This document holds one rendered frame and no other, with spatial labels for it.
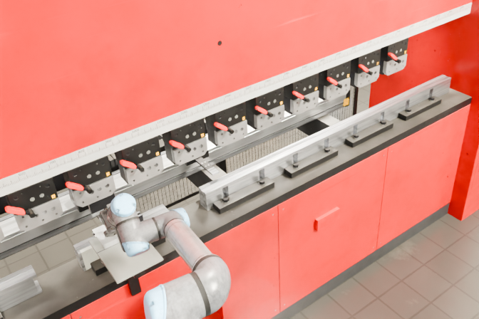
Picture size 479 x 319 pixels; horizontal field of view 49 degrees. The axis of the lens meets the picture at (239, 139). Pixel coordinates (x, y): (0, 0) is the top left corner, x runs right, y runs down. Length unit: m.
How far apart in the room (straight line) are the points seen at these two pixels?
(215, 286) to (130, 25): 0.88
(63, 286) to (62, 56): 0.89
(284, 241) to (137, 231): 1.05
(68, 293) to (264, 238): 0.88
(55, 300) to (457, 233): 2.48
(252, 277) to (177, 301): 1.25
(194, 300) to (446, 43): 2.36
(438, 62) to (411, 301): 1.39
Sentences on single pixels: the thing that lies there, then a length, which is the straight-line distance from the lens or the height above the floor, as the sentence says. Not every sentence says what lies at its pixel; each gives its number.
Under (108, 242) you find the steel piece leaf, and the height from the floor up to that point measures 1.02.
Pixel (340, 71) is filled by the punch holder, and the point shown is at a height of 1.30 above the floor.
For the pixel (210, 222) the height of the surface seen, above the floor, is 0.87.
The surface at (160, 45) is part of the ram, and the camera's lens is 1.83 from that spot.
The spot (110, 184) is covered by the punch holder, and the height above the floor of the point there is 1.22.
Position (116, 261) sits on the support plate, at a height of 1.00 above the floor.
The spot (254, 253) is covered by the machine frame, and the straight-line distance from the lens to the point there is 2.45.
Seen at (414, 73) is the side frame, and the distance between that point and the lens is 3.48.
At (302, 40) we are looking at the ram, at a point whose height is 1.52.
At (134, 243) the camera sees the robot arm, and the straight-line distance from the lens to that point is 1.67.
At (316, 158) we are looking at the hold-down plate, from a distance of 2.54.
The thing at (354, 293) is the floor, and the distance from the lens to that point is 3.14.
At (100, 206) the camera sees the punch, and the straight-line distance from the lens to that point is 2.04.
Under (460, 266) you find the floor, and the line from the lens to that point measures 3.42.
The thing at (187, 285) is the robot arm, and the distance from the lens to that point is 1.34.
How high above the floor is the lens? 2.35
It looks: 33 degrees down
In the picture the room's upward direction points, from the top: 4 degrees counter-clockwise
